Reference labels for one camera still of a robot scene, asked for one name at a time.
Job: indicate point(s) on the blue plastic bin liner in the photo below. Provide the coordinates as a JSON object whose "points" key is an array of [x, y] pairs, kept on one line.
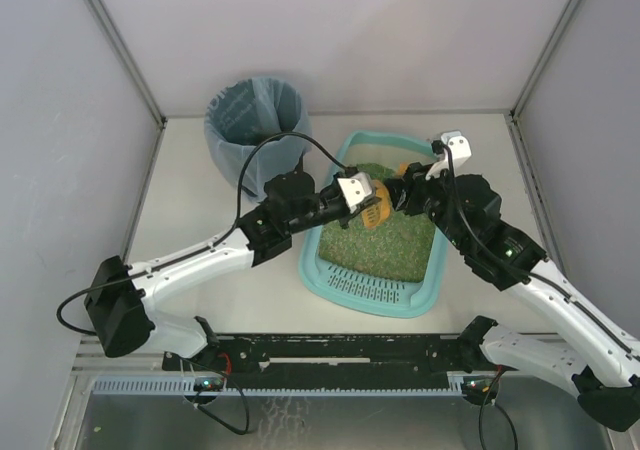
{"points": [[242, 116]]}

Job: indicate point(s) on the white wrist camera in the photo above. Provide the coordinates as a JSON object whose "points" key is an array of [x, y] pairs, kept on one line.
{"points": [[358, 191], [452, 150]]}

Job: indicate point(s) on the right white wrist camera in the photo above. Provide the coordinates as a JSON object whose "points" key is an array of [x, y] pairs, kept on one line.
{"points": [[452, 150]]}

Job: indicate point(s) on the green cat litter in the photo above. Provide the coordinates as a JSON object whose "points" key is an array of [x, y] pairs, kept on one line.
{"points": [[398, 250]]}

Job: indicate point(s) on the orange litter scoop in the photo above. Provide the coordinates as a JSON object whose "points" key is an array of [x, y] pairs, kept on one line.
{"points": [[379, 213]]}

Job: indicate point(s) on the blue slotted cable duct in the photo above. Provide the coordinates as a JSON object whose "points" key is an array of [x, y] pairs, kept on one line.
{"points": [[209, 385]]}

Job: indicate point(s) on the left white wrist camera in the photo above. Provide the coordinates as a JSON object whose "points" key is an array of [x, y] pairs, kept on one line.
{"points": [[358, 191]]}

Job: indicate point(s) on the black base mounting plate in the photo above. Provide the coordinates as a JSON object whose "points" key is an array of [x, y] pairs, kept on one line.
{"points": [[335, 357]]}

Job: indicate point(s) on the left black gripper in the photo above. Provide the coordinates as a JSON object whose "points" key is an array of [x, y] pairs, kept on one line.
{"points": [[347, 214]]}

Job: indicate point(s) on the black trash bin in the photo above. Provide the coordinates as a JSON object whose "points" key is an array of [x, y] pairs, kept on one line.
{"points": [[261, 170]]}

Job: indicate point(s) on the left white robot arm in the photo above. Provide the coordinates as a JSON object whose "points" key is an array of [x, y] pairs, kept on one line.
{"points": [[125, 300]]}

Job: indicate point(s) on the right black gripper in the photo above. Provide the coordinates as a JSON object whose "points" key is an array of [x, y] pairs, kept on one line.
{"points": [[400, 196]]}

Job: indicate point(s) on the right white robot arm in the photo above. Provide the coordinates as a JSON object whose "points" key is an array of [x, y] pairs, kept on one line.
{"points": [[599, 366]]}

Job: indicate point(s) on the teal litter box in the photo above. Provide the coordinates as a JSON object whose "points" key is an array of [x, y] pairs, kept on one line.
{"points": [[360, 291]]}

